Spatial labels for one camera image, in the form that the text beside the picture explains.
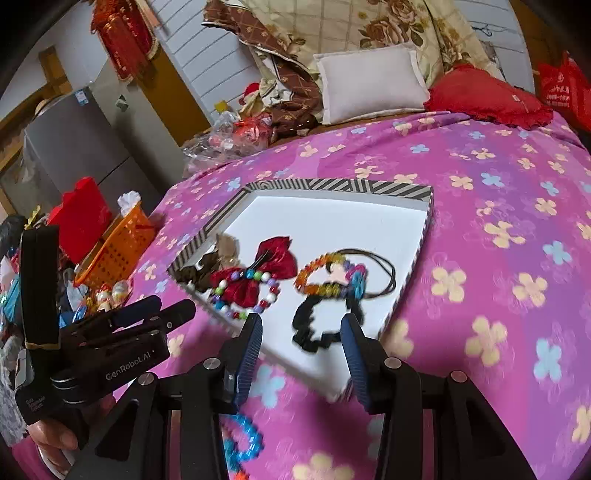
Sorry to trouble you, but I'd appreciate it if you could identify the white tissue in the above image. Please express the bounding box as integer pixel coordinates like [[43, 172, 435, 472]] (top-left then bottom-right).
[[117, 191, 141, 215]]

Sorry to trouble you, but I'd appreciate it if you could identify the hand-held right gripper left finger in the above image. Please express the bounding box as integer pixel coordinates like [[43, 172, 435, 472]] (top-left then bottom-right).
[[65, 313, 264, 480]]

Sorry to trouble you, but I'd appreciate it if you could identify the blue bead bracelet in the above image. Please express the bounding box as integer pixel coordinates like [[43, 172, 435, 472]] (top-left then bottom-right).
[[222, 413, 265, 476]]

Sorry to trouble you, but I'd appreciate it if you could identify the blue pink flower hair tie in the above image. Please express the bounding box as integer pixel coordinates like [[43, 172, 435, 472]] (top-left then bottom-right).
[[342, 263, 369, 298]]

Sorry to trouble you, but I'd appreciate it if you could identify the striped jewelry box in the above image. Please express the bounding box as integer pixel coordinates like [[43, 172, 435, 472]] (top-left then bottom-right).
[[166, 179, 435, 402]]

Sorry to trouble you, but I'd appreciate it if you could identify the white pillow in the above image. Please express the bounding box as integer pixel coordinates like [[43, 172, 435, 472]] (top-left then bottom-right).
[[313, 42, 431, 125]]

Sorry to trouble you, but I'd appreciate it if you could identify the black scrunchie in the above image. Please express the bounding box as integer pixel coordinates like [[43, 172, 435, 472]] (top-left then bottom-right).
[[292, 295, 365, 354]]

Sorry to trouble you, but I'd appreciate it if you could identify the red tasselled knot decoration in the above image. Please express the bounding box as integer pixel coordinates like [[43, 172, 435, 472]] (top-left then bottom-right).
[[90, 0, 160, 81]]

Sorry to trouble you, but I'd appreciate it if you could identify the red ruffled pillow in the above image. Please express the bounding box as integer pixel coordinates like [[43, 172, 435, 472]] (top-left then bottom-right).
[[424, 65, 555, 127]]

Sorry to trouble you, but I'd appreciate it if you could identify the red white plush toy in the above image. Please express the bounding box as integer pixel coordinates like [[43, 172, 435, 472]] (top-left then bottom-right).
[[238, 82, 262, 112]]

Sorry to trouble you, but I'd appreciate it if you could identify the red paper bag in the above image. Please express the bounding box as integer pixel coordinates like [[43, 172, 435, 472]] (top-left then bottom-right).
[[48, 178, 114, 264]]

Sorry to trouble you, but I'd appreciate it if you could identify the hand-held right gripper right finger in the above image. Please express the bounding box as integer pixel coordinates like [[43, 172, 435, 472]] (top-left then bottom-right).
[[340, 314, 539, 480]]

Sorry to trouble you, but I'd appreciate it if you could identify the cream floral quilt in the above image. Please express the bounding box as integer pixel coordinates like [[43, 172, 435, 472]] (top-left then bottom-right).
[[240, 0, 504, 88]]

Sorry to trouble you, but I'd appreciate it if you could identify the brown cord hair tie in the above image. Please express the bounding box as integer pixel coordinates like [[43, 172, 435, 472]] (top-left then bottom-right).
[[332, 248, 398, 296]]

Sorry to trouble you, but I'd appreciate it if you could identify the white slatted panel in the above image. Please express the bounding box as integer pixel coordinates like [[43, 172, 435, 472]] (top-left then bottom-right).
[[154, 0, 266, 127]]

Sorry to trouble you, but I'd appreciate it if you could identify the person's left hand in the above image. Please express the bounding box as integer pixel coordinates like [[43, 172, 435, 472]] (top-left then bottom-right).
[[27, 406, 81, 474]]

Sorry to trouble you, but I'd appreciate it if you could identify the tan fabric hair clip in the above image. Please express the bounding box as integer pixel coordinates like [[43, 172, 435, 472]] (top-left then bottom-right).
[[215, 233, 238, 268]]

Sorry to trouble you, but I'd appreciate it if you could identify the red bow hair clip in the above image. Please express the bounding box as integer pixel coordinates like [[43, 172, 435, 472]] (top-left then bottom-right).
[[210, 236, 297, 308]]

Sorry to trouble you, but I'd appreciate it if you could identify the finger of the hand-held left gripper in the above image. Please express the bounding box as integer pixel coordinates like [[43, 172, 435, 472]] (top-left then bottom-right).
[[108, 299, 197, 337], [95, 295, 162, 326]]

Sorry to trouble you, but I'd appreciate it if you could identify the brown floral quilt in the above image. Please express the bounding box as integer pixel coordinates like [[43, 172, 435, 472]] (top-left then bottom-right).
[[203, 0, 324, 134]]

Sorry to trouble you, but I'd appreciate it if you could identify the multicolour bead bracelet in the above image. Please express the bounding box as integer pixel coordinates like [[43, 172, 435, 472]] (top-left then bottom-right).
[[210, 268, 282, 321]]

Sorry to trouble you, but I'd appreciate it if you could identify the grey refrigerator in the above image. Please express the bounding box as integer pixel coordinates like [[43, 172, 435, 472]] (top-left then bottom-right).
[[23, 80, 162, 217]]

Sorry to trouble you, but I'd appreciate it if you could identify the orange plastic basket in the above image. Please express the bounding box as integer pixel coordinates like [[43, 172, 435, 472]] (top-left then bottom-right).
[[74, 203, 158, 287]]

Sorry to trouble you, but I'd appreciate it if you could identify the red shopping bag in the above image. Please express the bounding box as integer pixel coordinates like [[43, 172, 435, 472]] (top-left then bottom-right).
[[538, 53, 591, 130]]

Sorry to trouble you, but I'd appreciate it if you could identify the orange rainbow bead bracelet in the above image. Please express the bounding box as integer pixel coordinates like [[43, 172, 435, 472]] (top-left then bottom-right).
[[294, 252, 365, 298]]

